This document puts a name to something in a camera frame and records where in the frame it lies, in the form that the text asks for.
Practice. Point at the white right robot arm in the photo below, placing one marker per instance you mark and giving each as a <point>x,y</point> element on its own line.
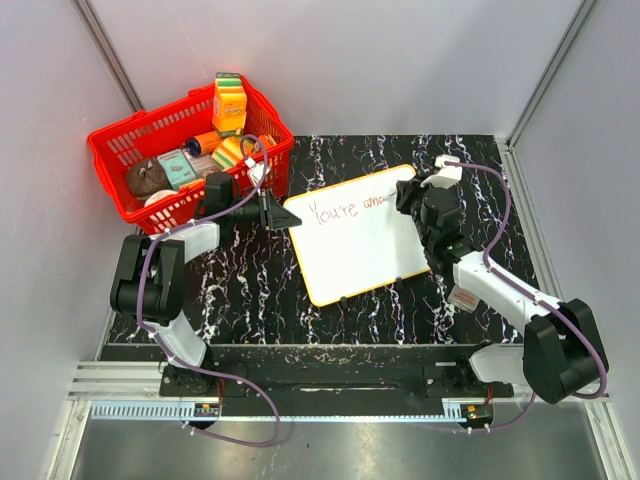
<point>561,352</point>

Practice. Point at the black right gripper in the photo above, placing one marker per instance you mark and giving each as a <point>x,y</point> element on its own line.
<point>407,191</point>

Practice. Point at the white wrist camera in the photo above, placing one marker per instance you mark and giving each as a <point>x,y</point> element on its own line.
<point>448,173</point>
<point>256,171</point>

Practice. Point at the brown round bread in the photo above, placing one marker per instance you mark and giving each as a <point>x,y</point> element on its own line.
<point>146,177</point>

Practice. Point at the yellow framed whiteboard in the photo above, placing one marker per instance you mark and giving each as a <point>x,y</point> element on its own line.
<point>350,242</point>

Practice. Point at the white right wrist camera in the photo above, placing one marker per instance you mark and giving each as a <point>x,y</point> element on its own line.
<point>448,173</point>

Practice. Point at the orange sponge daddy box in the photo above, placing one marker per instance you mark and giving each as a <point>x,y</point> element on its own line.
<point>229,105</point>

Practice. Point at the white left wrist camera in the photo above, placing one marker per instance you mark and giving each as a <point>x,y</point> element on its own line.
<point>256,171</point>

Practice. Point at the orange snack packet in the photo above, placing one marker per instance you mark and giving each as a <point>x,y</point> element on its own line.
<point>267,140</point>

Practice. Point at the orange cylindrical bottle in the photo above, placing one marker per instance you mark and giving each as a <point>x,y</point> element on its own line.
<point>203,144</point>

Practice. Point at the white round lid container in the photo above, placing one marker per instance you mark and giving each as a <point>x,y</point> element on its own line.
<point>158,196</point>

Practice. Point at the teal small box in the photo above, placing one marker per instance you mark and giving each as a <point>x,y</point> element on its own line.
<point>177,168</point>

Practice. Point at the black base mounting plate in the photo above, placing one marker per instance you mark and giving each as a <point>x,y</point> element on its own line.
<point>335,381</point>

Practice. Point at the yellow green sponge pack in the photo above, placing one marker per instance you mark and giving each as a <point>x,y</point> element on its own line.
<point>229,153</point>

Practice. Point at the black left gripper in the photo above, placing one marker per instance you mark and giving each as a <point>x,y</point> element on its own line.
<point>278,217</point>

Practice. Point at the red plastic shopping basket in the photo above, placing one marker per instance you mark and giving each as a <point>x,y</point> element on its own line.
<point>145,134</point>

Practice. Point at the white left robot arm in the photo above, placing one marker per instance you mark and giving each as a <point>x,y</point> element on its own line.
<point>150,279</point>

